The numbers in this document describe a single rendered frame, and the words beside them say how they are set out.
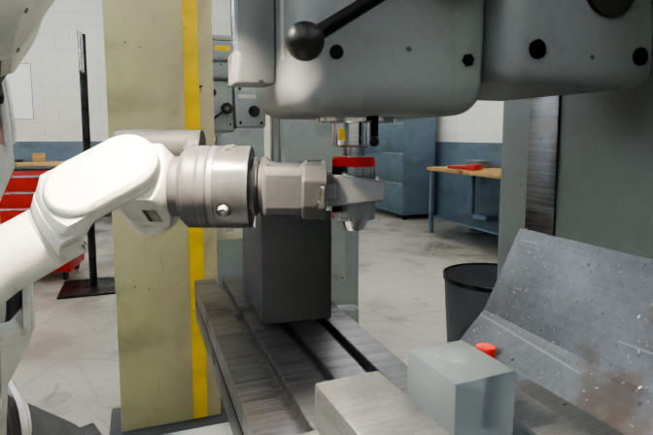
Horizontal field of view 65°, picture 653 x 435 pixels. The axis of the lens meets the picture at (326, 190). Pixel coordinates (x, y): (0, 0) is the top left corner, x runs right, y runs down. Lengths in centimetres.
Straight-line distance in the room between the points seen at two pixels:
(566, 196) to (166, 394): 201
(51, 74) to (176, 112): 748
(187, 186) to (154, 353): 192
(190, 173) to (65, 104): 908
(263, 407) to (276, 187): 26
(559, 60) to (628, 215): 29
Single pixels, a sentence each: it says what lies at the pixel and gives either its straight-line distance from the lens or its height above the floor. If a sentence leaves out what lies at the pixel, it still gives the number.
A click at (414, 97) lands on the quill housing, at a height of 132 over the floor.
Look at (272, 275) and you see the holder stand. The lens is 85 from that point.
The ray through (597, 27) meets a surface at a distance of 58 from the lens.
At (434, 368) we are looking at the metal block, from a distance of 39.
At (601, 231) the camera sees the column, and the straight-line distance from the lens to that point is 79.
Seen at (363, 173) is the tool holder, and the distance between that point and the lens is 53.
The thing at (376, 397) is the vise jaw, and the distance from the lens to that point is 42.
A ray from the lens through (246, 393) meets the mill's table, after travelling 67.
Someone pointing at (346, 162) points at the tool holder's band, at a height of 126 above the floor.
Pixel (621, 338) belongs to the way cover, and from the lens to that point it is 73.
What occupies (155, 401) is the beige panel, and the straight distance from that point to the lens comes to 250.
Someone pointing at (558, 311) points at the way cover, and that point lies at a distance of 79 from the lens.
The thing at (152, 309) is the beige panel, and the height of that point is 56.
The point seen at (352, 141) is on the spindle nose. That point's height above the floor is 129.
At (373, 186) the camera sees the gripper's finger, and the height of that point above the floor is 124.
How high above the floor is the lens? 129
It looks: 6 degrees down
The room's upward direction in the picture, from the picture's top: straight up
